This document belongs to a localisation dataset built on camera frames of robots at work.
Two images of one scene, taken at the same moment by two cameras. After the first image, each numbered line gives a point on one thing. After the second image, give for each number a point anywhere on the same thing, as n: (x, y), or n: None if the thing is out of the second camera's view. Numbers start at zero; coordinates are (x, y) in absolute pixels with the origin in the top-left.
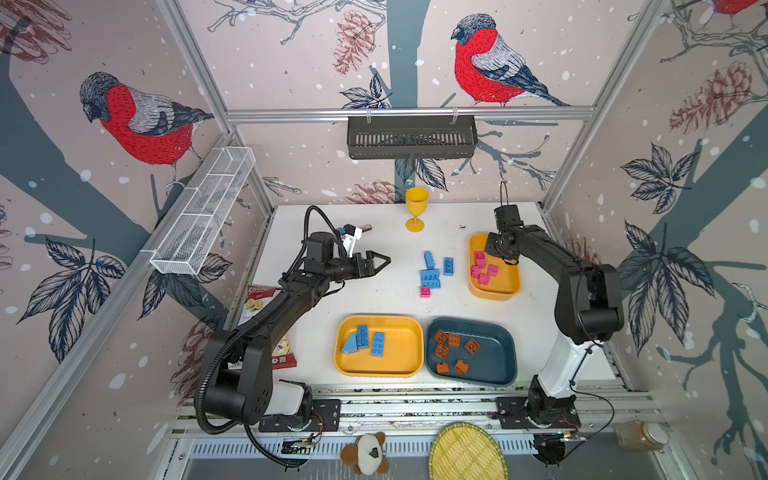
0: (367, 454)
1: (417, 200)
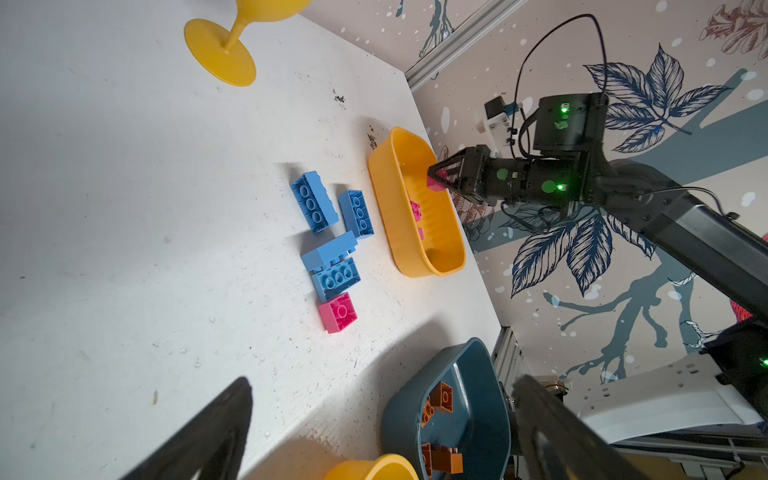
0: None
1: (226, 57)
